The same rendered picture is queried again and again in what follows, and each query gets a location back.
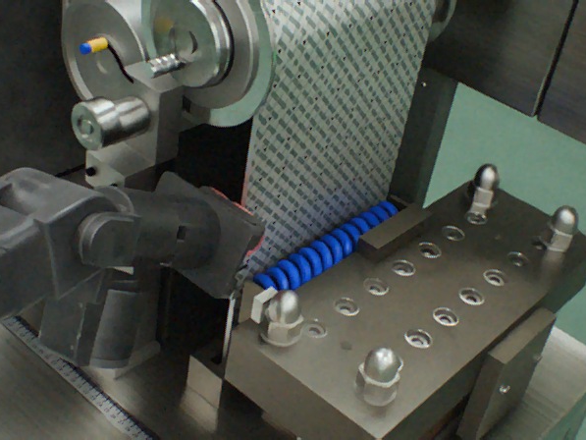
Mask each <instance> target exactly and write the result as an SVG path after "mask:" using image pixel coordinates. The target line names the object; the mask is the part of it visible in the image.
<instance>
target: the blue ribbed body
mask: <svg viewBox="0 0 586 440"><path fill-rule="evenodd" d="M398 212H400V208H399V207H398V206H396V205H393V204H392V203H390V202H389V201H386V200H384V201H380V202H379V203H378V204H377V206H372V207H370V208H369V209H368V211H363V212H360V213H359V214H358V217H357V218H352V219H350V220H349V222H348V223H344V224H343V225H341V226H340V228H339V229H335V230H333V231H331V232H330V234H329V235H325V236H322V237H321V238H320V239H319V241H315V242H312V243H311V244H310V245H309V247H303V248H301V249H299V250H298V252H297V253H292V254H290V255H289V256H288V258H287V260H285V259H282V260H280V261H278V262H277V264H276V266H270V267H268V268H266V270H265V272H264V273H258V274H256V275H255V276H254V277H253V281H252V282H253V283H255V284H256V285H258V286H259V287H260V288H262V289H263V290H265V291H266V290H268V289H269V288H273V289H274V290H276V291H277V292H280V291H282V290H290V291H293V290H295V289H297V288H298V287H301V286H302V285H304V284H306V283H307V282H309V281H310V280H312V278H314V277H315V276H317V275H318V274H320V273H322V272H323V271H325V270H326V269H328V268H330V267H331V266H333V265H334V264H336V263H337V262H339V261H341V260H342V259H344V258H345V257H347V256H349V255H350V254H352V253H353V252H355V248H356V244H357V240H358V237H360V236H361V235H363V234H364V233H367V232H369V231H370V230H372V229H374V228H375V227H377V226H379V225H380V224H382V223H383V222H385V221H387V220H388V219H390V218H392V217H393V216H395V214H396V213H398Z"/></svg>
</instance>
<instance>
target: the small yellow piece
mask: <svg viewBox="0 0 586 440"><path fill-rule="evenodd" d="M106 48H107V49H108V50H110V51H111V52H112V54H113V55H114V57H115V58H116V60H117V62H118V65H119V67H120V69H121V71H122V73H123V74H124V76H125V77H126V78H127V79H128V80H129V81H130V82H131V83H133V78H132V77H131V76H130V75H129V74H128V73H127V71H126V70H125V68H124V66H123V63H122V61H121V59H120V57H119V55H118V53H117V52H116V51H115V49H114V48H113V47H112V46H111V45H110V44H107V41H106V40H105V39H104V38H99V39H96V40H92V41H89V42H87V43H85V44H81V45H80V53H81V54H82V55H85V54H88V53H93V52H97V51H100V50H103V49H106Z"/></svg>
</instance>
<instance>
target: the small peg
mask: <svg viewBox="0 0 586 440"><path fill-rule="evenodd" d="M180 68H181V60H180V58H179V56H178V55H177V54H175V53H172V54H168V55H165V56H162V57H160V58H156V59H153V60H149V61H146V62H145V64H144V72H145V74H146V75H147V76H148V77H149V78H151V79H154V78H157V77H160V76H163V75H165V74H170V73H173V72H175V71H178V70H179V69H180Z"/></svg>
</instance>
